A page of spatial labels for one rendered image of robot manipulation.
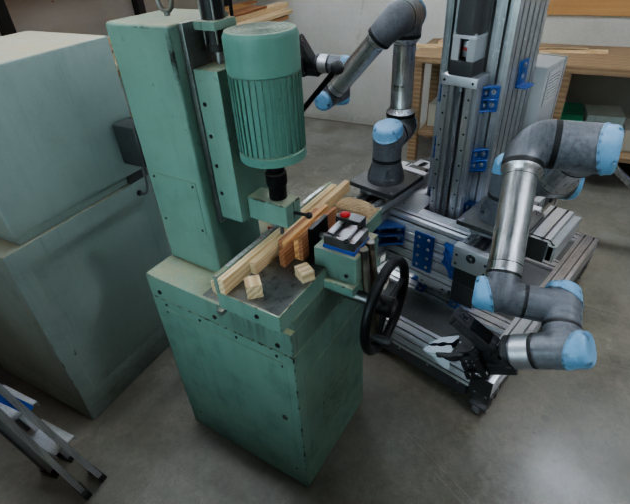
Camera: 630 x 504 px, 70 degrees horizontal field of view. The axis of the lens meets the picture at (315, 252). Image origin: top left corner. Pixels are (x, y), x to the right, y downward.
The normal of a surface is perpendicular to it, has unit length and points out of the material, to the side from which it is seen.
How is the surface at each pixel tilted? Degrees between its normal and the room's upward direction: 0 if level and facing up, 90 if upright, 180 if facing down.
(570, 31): 90
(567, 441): 0
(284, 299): 0
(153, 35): 90
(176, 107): 90
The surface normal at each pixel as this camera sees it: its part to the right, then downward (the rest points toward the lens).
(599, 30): -0.47, 0.54
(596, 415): -0.05, -0.81
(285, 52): 0.63, 0.43
